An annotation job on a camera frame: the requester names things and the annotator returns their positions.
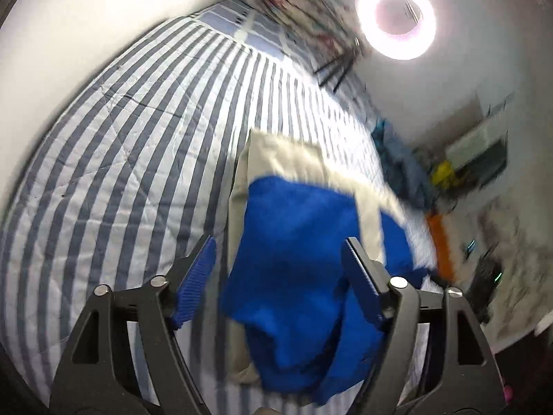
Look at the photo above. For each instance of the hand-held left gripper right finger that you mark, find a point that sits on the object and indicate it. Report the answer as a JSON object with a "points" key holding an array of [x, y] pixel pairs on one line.
{"points": [[365, 285]]}

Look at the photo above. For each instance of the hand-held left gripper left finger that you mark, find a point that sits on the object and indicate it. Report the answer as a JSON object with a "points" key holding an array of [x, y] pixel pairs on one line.
{"points": [[196, 281]]}

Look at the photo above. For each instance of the beige and blue jacket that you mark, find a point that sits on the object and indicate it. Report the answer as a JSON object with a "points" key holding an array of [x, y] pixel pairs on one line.
{"points": [[293, 259]]}

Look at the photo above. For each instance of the dark blue clothes pile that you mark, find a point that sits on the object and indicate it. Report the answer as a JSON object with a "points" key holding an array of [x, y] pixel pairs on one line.
{"points": [[406, 168]]}

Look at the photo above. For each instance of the dark hanging clothes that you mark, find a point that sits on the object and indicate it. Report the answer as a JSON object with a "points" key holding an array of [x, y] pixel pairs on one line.
{"points": [[492, 160]]}

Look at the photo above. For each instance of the orange covered stool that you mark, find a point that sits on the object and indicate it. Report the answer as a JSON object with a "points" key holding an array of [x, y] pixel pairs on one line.
{"points": [[440, 242]]}

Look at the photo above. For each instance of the yellow box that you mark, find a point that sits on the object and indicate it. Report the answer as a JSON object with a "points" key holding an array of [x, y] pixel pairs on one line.
{"points": [[441, 173]]}

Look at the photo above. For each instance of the striped bed mattress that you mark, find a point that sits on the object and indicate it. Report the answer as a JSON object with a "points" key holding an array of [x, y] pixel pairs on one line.
{"points": [[129, 160]]}

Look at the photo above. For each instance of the small black tripod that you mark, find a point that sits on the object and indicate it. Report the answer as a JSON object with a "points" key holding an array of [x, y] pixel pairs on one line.
{"points": [[341, 71]]}

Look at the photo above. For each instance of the blue checked bed sheet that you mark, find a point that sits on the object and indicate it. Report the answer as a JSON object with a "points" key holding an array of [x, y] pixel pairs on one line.
{"points": [[263, 30]]}

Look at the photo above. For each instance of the rolled floral quilt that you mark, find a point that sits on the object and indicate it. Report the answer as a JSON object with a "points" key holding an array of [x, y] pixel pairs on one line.
{"points": [[311, 13]]}

